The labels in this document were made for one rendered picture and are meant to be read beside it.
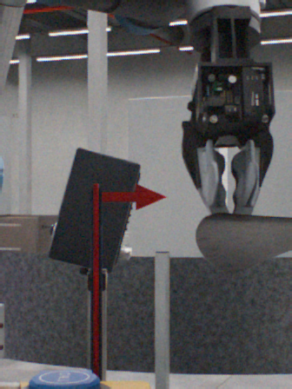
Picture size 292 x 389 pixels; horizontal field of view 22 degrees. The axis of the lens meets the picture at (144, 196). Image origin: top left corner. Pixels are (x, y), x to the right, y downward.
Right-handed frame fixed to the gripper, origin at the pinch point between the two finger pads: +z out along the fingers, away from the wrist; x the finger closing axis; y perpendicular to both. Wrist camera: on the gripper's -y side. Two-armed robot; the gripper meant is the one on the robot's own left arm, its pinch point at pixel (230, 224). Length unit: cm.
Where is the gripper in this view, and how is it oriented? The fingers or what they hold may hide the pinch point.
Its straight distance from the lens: 74.5
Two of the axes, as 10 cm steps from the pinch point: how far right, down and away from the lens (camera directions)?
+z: 0.2, 9.6, -2.9
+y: 0.4, -2.9, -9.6
